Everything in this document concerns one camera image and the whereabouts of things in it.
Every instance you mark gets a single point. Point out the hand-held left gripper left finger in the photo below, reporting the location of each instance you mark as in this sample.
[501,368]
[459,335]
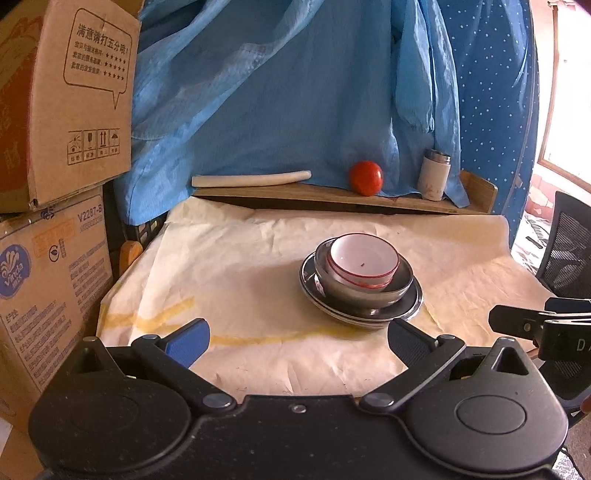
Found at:
[188,342]

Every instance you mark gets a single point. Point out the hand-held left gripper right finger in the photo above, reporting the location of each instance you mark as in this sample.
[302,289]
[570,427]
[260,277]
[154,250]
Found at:
[408,342]

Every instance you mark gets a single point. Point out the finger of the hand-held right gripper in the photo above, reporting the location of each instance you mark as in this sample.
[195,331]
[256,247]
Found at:
[517,319]

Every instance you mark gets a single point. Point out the small steel plate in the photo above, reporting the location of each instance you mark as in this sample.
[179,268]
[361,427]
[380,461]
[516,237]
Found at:
[412,295]

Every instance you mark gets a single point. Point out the steel bowl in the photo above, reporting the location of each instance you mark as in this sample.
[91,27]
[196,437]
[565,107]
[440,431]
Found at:
[360,299]

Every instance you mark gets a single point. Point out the cream table cloth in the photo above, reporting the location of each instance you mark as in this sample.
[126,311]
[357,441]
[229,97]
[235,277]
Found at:
[231,277]

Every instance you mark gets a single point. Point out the black white patterned cloth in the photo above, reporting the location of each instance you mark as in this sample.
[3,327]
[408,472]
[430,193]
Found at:
[531,240]

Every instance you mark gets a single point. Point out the black mesh chair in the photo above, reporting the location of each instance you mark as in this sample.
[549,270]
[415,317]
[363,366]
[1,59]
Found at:
[570,240]

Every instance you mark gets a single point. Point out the rounded wooden piece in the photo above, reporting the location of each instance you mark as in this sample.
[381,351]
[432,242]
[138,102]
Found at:
[130,256]

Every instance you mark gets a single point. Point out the black plastic crate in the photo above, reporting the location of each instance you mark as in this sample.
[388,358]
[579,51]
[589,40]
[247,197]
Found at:
[147,228]

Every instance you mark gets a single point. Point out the cardboard box with blue logo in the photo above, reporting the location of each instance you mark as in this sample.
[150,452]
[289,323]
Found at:
[46,300]

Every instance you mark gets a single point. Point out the white thermos cup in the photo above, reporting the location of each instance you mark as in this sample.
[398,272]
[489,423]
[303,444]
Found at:
[434,177]

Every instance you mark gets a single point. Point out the wooden shelf board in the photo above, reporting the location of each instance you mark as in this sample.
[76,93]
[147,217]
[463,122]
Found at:
[323,196]

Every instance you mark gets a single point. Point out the red tomato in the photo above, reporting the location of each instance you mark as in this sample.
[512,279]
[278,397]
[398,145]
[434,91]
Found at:
[366,177]

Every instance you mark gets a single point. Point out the cream rolling pin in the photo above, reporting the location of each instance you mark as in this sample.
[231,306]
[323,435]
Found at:
[249,179]

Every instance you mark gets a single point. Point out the blue white-dotted fabric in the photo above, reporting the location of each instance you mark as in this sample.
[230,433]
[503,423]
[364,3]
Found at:
[494,106]

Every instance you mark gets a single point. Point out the light blue shirt cloth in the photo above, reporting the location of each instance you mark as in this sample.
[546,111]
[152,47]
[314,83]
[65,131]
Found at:
[286,92]

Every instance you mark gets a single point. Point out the printed brown cardboard box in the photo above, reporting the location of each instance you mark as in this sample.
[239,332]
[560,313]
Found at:
[60,101]

